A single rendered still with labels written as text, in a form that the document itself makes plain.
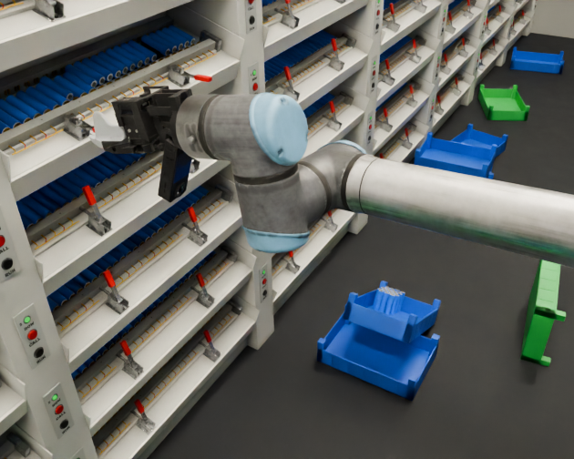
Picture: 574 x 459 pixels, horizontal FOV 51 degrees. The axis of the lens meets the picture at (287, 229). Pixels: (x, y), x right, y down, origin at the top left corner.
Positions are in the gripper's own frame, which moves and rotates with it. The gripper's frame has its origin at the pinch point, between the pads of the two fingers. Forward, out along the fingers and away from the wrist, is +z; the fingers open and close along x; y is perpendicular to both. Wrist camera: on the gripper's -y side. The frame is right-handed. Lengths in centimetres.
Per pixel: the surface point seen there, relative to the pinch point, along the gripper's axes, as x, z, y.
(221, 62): -40.1, 5.9, 0.3
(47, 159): 8.4, 4.6, -0.4
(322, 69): -92, 12, -17
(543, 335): -81, -51, -93
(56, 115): 1.7, 8.1, 4.4
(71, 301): 6.9, 18.5, -32.4
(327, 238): -91, 21, -76
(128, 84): -15.3, 8.0, 3.9
